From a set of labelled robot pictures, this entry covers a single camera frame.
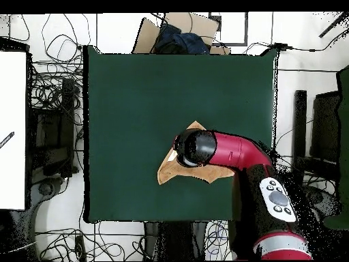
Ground thin black cable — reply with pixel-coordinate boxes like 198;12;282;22
243;27;349;55

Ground black tripod leg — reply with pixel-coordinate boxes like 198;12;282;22
318;12;349;38

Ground black square frame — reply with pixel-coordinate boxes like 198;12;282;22
209;12;249;46

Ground orange terry towel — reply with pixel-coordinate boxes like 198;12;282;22
156;120;237;186

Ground white panel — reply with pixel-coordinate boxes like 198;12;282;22
0;50;27;211

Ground black power strip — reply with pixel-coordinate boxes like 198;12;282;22
74;235;87;261

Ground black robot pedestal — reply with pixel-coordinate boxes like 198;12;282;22
143;221;208;261

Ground black marker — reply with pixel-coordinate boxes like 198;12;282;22
0;131;15;149

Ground black stand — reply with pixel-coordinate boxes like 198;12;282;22
290;89;342;188
27;77;80;182

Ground dark green table cloth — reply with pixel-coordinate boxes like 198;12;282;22
82;44;279;224

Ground dark blue jeans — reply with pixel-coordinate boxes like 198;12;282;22
153;23;211;55

